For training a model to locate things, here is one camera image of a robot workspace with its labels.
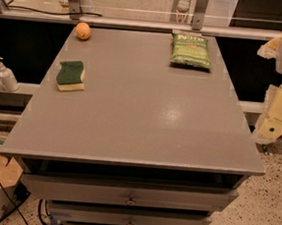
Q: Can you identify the middle grey drawer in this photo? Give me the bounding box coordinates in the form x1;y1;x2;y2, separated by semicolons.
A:
48;203;210;225

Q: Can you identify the green and yellow sponge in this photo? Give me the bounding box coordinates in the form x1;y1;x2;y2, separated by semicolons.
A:
56;60;85;91

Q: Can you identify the grey drawer cabinet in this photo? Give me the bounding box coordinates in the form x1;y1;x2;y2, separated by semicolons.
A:
1;28;264;217

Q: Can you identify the white pump bottle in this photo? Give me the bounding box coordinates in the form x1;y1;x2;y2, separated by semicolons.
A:
0;57;19;92

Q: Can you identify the green jalapeno chip bag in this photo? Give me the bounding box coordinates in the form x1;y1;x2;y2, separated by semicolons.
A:
170;32;211;69

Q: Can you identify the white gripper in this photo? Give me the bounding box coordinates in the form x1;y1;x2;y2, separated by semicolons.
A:
253;35;282;144

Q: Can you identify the black floor cable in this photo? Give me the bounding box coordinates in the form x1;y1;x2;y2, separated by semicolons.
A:
0;144;40;225

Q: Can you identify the orange fruit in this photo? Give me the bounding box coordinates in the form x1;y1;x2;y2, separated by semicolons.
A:
76;23;91;40

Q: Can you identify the top grey drawer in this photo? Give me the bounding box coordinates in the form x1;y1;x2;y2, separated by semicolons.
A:
22;175;239;211

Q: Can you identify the black cable on ledge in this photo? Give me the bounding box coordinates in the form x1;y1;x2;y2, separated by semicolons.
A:
6;4;104;20

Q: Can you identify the right metal bracket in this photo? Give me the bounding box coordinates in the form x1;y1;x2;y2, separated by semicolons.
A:
192;0;209;30

